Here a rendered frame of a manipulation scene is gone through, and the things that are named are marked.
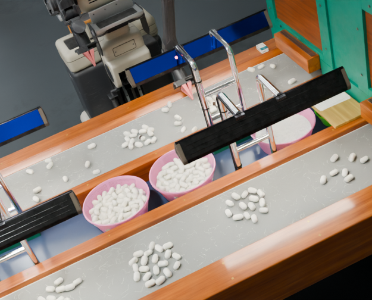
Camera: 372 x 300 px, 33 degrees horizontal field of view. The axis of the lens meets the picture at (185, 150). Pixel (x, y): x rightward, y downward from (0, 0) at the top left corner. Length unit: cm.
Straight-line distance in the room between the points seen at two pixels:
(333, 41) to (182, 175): 79
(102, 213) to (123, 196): 11
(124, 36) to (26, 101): 182
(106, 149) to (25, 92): 233
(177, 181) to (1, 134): 69
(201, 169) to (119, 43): 99
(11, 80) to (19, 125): 282
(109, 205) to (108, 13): 104
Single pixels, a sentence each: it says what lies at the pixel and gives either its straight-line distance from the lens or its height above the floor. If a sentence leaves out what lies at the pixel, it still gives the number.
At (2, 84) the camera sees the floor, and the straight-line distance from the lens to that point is 522.
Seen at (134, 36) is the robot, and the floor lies 88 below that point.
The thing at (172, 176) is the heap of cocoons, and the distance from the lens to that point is 243.
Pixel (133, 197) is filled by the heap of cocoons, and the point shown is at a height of 74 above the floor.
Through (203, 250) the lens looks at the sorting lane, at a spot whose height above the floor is 74.
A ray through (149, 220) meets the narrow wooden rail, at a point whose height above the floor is 77.
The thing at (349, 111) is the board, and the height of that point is 78.
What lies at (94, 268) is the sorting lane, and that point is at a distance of 222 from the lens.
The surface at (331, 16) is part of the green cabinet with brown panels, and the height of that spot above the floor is 108.
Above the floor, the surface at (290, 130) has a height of 74.
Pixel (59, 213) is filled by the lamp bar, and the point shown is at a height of 107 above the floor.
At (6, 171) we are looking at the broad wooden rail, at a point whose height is 76.
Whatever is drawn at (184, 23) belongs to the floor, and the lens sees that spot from 509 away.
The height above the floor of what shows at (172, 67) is 106.
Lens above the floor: 229
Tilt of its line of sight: 38 degrees down
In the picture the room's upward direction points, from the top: 18 degrees counter-clockwise
